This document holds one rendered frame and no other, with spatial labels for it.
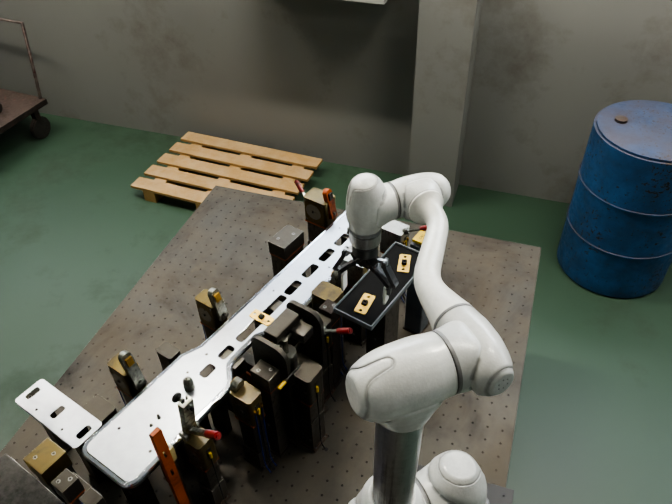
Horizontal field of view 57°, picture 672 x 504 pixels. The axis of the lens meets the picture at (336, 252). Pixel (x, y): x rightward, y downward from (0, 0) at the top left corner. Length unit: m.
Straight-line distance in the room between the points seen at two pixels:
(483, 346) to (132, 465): 1.06
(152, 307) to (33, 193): 2.34
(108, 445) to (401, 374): 1.03
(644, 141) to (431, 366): 2.38
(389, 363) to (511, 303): 1.50
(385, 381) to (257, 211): 1.98
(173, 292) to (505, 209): 2.36
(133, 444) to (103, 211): 2.74
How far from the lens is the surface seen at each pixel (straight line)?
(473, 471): 1.73
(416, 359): 1.18
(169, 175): 4.48
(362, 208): 1.61
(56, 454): 1.91
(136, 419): 1.97
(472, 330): 1.26
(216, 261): 2.81
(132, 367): 2.01
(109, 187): 4.69
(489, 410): 2.29
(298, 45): 4.24
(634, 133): 3.44
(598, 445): 3.18
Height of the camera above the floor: 2.56
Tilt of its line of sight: 42 degrees down
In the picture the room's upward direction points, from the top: 2 degrees counter-clockwise
